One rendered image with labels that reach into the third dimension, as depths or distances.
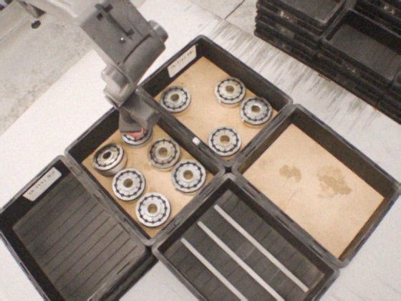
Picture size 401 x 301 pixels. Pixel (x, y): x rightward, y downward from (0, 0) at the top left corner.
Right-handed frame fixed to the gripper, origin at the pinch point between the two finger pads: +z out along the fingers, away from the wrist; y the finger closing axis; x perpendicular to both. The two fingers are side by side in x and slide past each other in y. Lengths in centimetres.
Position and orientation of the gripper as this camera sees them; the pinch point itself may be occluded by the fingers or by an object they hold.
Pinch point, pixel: (134, 128)
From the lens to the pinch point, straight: 113.7
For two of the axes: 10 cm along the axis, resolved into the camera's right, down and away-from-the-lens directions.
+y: -0.1, -9.3, 3.7
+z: -0.3, 3.7, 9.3
